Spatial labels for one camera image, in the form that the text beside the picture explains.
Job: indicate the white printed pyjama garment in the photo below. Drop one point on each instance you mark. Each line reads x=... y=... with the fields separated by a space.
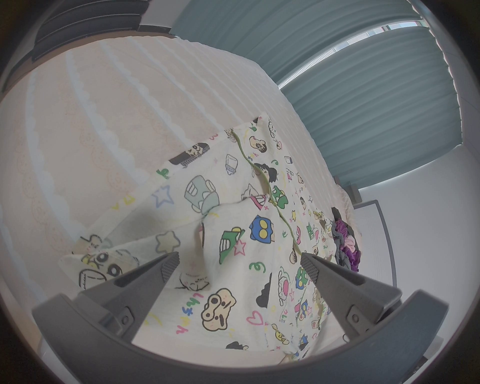
x=225 y=210

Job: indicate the bed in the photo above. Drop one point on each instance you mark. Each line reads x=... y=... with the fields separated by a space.
x=93 y=131

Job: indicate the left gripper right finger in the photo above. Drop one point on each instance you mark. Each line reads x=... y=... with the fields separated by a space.
x=345 y=292

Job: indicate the white grey-framed wardrobe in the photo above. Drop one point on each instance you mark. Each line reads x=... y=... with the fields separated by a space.
x=375 y=240

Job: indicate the blue-green curtain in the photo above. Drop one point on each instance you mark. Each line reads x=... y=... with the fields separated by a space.
x=375 y=112
x=281 y=30

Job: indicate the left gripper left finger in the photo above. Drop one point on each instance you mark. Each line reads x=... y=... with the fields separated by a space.
x=142 y=285

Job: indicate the pile of clothes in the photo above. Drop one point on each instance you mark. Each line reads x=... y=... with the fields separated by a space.
x=347 y=243

